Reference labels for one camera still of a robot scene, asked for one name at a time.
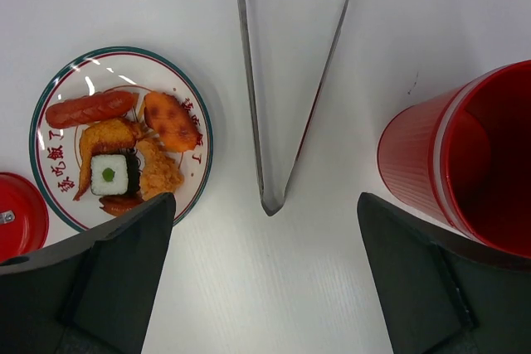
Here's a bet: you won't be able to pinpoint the white printed plate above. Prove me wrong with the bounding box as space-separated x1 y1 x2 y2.
29 46 213 232

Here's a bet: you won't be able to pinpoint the fried chicken nugget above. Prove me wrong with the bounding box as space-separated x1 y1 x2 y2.
135 138 184 201

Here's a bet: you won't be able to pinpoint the orange chicken wing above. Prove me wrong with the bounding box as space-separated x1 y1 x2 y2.
73 117 144 201

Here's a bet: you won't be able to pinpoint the red cylindrical lunch box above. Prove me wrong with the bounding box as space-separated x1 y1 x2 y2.
377 61 530 258

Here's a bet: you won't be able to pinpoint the sushi roll piece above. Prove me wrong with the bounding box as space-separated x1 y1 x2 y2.
90 151 140 196

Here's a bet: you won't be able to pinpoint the red sausage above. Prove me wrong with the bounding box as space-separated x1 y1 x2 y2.
45 90 139 129

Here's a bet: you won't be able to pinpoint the red round lid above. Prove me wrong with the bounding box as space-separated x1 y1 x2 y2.
1 172 49 262

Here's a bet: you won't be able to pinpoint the orange grilled fish piece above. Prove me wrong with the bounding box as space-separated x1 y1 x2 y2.
144 91 201 153

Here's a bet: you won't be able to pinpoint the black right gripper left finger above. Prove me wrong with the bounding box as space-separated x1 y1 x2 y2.
1 193 176 353

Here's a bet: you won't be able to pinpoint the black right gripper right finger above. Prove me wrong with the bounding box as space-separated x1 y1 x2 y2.
357 192 530 353

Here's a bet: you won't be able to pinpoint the small brown dumpling piece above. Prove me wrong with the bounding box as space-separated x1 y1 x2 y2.
99 195 144 216

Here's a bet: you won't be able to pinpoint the metal food tongs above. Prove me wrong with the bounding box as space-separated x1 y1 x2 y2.
236 0 350 217

